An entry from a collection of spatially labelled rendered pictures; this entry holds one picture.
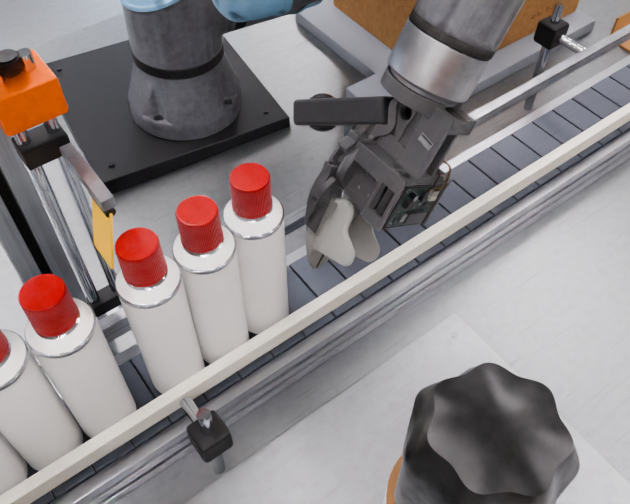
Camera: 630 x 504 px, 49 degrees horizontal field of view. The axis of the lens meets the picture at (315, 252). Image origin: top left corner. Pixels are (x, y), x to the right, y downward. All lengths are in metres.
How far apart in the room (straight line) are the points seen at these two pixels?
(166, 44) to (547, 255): 0.51
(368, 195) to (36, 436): 0.34
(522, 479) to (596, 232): 0.60
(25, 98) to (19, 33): 0.74
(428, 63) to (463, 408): 0.31
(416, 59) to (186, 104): 0.42
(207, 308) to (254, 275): 0.05
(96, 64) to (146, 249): 0.60
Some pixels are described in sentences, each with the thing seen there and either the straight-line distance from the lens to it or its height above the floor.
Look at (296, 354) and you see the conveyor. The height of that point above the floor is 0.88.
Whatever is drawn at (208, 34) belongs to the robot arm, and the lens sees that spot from 0.88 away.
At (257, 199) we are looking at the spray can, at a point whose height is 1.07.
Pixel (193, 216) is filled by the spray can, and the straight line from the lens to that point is 0.54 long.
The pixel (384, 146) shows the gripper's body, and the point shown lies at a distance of 0.62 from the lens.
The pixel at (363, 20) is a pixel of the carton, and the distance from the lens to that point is 1.12.
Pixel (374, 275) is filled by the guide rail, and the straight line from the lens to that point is 0.71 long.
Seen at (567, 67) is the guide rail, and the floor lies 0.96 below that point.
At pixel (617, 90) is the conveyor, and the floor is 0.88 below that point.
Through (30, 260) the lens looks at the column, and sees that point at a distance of 0.68.
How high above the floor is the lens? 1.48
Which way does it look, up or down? 52 degrees down
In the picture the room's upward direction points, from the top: straight up
